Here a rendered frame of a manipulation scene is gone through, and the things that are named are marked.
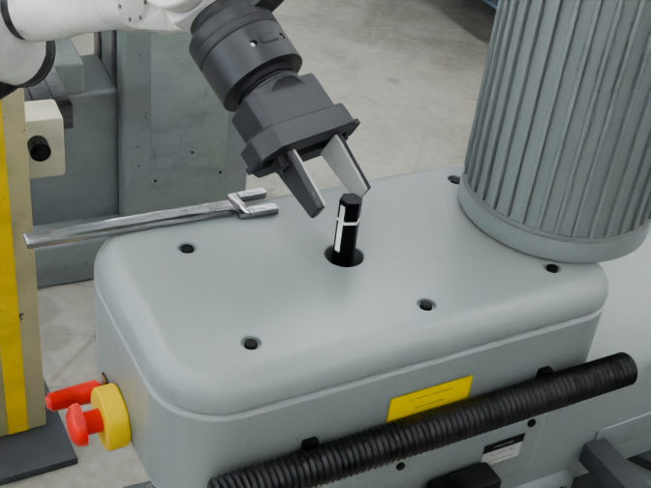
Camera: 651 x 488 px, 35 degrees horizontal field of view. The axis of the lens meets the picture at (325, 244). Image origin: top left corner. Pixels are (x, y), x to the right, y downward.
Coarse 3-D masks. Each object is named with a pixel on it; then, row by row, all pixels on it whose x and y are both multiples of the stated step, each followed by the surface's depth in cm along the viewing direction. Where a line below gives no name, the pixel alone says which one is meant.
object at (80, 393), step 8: (80, 384) 105; (88, 384) 105; (96, 384) 105; (56, 392) 103; (64, 392) 104; (72, 392) 104; (80, 392) 104; (88, 392) 104; (48, 400) 103; (56, 400) 103; (64, 400) 103; (72, 400) 104; (80, 400) 104; (88, 400) 104; (48, 408) 103; (56, 408) 103; (64, 408) 104
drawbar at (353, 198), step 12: (348, 204) 93; (360, 204) 94; (348, 216) 93; (336, 228) 95; (348, 228) 94; (348, 240) 95; (336, 252) 96; (348, 252) 96; (336, 264) 97; (348, 264) 97
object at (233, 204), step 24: (240, 192) 103; (264, 192) 104; (144, 216) 98; (168, 216) 98; (192, 216) 99; (216, 216) 100; (240, 216) 100; (24, 240) 93; (48, 240) 93; (72, 240) 94
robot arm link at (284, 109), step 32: (256, 32) 94; (224, 64) 94; (256, 64) 93; (288, 64) 96; (224, 96) 96; (256, 96) 93; (288, 96) 95; (320, 96) 97; (256, 128) 94; (288, 128) 93; (320, 128) 94; (352, 128) 98; (256, 160) 92
